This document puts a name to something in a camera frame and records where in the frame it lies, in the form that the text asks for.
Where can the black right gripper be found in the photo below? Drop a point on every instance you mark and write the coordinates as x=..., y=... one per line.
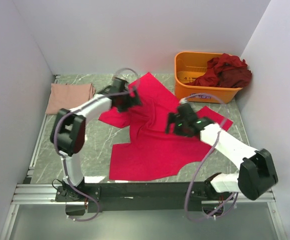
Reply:
x=173, y=118

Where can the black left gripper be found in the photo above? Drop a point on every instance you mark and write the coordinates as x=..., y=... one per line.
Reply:
x=134, y=100

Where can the bright red t shirt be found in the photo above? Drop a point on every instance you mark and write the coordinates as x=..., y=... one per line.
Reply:
x=151, y=153

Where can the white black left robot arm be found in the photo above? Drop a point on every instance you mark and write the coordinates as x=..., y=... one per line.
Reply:
x=68, y=134

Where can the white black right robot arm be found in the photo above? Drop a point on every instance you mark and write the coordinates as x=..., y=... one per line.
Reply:
x=256, y=168

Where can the orange plastic basket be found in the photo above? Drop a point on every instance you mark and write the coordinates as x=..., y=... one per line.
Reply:
x=189, y=65

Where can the folded pink t shirt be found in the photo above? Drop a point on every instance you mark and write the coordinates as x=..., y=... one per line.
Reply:
x=68, y=96

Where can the dark red crumpled t shirt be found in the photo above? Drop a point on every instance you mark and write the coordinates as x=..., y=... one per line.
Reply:
x=226, y=71

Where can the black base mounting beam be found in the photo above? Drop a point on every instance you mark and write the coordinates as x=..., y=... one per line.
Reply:
x=137, y=196

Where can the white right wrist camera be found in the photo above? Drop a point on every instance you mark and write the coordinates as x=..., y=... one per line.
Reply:
x=184, y=101

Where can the aluminium frame rail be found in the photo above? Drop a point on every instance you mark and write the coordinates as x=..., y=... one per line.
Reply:
x=35, y=194

